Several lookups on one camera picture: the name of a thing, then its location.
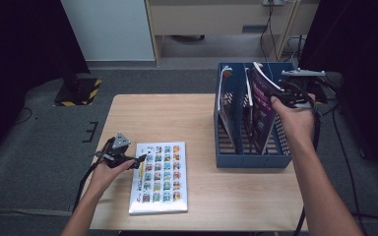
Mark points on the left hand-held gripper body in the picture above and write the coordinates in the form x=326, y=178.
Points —
x=116, y=150

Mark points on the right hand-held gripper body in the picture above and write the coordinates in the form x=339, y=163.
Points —
x=298, y=90

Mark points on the purple magazine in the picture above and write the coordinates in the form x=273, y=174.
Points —
x=247, y=85
x=262, y=114

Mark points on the white picture-grid book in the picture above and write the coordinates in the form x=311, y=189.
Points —
x=159, y=177

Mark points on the blue plastic file rack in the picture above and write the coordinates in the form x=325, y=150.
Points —
x=242, y=162

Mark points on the person's left hand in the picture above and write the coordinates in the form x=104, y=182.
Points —
x=106, y=178

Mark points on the person's right hand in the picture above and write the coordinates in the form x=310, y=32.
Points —
x=298, y=124

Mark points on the black yellow-striped stand base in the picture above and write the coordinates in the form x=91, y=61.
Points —
x=78, y=90
x=323, y=93

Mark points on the dark curtain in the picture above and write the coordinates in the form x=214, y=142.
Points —
x=357, y=42
x=19, y=59

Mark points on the light wooden desk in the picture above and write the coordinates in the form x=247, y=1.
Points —
x=210, y=16

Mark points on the white cabinet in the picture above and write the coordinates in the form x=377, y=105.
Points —
x=111, y=29

